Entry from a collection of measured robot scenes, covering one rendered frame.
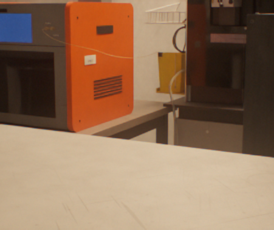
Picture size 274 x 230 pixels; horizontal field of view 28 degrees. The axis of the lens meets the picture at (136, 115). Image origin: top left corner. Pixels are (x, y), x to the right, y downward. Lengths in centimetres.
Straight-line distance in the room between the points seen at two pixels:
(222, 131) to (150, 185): 151
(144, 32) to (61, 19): 183
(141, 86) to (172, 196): 303
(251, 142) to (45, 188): 68
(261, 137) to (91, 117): 83
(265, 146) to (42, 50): 91
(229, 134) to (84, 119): 60
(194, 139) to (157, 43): 146
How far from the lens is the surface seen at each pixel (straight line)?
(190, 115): 223
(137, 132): 218
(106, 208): 61
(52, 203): 63
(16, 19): 194
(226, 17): 213
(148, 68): 362
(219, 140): 218
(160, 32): 357
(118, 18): 206
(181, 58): 230
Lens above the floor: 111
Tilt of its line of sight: 11 degrees down
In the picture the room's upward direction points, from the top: straight up
